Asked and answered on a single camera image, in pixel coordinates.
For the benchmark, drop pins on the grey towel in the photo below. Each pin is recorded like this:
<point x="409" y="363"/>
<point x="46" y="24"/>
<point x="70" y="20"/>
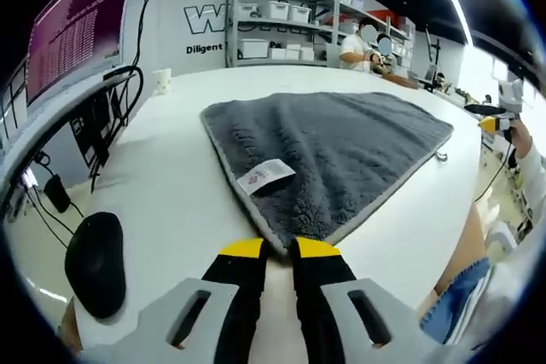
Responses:
<point x="341" y="142"/>

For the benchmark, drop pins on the person's bare legs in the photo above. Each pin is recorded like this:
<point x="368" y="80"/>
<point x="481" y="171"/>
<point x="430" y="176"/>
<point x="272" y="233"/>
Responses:
<point x="465" y="244"/>

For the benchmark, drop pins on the black equipment box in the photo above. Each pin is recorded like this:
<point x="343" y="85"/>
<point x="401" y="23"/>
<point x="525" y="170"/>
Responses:
<point x="91" y="134"/>

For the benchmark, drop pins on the black power adapter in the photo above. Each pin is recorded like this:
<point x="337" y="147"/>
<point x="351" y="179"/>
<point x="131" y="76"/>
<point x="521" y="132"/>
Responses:
<point x="57" y="193"/>

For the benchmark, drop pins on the row of white storage bins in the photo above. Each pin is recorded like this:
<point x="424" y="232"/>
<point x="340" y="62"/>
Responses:
<point x="277" y="10"/>

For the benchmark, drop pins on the person's denim shorts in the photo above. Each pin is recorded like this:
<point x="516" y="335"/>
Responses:
<point x="456" y="304"/>

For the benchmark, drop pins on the black computer mouse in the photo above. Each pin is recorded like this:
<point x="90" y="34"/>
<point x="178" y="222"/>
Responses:
<point x="96" y="266"/>

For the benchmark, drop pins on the metal shelf rack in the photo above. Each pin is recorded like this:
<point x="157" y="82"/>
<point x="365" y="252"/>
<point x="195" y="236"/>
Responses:
<point x="232" y="19"/>
<point x="388" y="23"/>

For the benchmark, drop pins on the brown wooden board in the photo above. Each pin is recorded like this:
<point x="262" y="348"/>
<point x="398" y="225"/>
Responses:
<point x="401" y="80"/>

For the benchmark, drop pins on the open grey laptop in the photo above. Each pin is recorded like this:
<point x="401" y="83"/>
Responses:
<point x="430" y="74"/>

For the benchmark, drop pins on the person's right hand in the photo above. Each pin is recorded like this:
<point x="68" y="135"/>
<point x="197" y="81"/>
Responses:
<point x="521" y="138"/>

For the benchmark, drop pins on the purple screen monitor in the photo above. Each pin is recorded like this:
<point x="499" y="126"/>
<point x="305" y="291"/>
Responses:
<point x="72" y="31"/>

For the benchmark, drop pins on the white paper cup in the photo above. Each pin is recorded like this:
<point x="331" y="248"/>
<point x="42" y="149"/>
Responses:
<point x="162" y="82"/>

